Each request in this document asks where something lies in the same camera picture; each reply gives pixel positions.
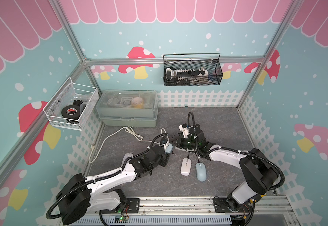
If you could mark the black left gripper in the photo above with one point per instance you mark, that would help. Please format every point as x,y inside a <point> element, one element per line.
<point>165,158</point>

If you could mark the black tape roll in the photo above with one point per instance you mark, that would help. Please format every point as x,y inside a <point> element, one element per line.
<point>71,112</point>

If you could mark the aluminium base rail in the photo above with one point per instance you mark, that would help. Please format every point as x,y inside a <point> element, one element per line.
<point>196,211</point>

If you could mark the pale blue wireless mouse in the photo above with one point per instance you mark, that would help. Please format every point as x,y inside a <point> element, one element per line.
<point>201,172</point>

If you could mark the lilac wireless mouse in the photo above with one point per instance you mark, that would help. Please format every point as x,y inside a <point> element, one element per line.
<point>127,155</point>

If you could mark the white wire basket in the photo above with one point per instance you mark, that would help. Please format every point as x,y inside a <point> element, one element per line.
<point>71,93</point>

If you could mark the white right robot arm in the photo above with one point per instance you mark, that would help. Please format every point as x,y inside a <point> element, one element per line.
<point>261,175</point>

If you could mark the green plastic storage box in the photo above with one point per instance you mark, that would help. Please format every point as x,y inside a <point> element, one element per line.
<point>124,108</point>

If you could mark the white pink wireless mouse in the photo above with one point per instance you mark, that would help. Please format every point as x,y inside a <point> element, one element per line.
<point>186,166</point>

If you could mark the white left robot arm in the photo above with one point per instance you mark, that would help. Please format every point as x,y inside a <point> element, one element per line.
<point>100,193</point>

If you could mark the light blue wireless mouse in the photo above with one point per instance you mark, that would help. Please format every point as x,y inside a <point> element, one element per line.
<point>168,148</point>

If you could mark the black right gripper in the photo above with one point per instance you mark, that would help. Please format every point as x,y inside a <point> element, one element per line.
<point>179,139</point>

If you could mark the black wire mesh basket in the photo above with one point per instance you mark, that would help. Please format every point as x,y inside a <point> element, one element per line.
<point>201,69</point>

